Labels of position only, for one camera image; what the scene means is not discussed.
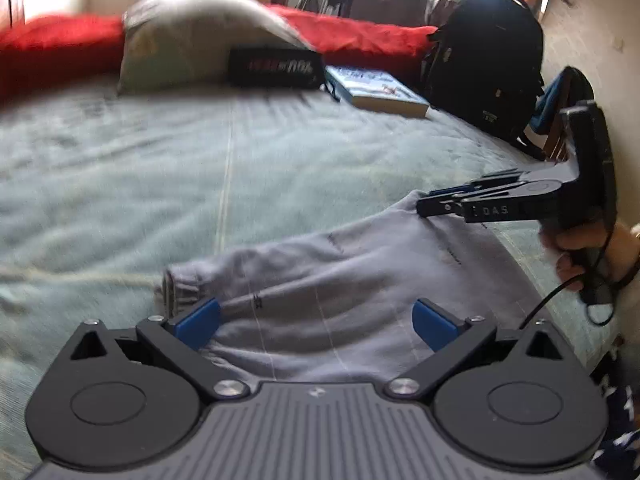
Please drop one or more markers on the red crumpled blanket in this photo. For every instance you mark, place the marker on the red crumpled blanket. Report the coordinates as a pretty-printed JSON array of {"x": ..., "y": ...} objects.
[{"x": 360, "y": 35}]

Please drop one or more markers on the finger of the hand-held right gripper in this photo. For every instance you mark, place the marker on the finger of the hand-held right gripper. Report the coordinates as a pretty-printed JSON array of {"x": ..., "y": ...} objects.
[
  {"x": 445, "y": 204},
  {"x": 500, "y": 179}
]

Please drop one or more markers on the black zip pouch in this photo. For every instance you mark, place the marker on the black zip pouch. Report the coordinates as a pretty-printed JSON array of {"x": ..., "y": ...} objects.
[{"x": 275, "y": 67}]

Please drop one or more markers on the black backpack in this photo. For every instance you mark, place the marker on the black backpack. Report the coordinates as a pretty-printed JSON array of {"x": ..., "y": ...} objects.
[{"x": 485, "y": 60}]

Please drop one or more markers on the grey green pillow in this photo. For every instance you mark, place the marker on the grey green pillow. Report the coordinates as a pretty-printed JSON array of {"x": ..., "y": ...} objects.
[{"x": 190, "y": 35}]

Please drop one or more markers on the grey pants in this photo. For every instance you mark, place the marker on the grey pants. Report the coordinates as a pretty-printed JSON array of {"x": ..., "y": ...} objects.
[{"x": 350, "y": 285}]

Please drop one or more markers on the blue green garment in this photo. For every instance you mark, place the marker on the blue green garment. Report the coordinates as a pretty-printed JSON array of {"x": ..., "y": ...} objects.
[{"x": 545, "y": 105}]

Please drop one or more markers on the black star print clothing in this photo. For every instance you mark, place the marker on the black star print clothing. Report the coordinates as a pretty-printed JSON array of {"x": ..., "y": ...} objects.
[{"x": 620, "y": 410}]

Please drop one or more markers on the person's right hand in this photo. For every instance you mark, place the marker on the person's right hand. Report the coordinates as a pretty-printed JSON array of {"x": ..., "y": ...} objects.
[{"x": 557, "y": 240}]

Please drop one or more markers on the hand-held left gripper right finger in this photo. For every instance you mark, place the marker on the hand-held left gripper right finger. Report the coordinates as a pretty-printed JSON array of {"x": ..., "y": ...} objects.
[{"x": 435, "y": 322}]

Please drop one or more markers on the thick paperback book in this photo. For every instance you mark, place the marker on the thick paperback book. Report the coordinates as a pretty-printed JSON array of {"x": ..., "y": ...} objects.
[{"x": 375, "y": 90}]

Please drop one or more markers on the wooden chair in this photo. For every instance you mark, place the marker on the wooden chair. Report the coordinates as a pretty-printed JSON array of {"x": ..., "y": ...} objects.
[{"x": 552, "y": 140}]

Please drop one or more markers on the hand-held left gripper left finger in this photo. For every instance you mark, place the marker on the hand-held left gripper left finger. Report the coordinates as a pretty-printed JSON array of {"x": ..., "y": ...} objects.
[{"x": 200, "y": 320}]

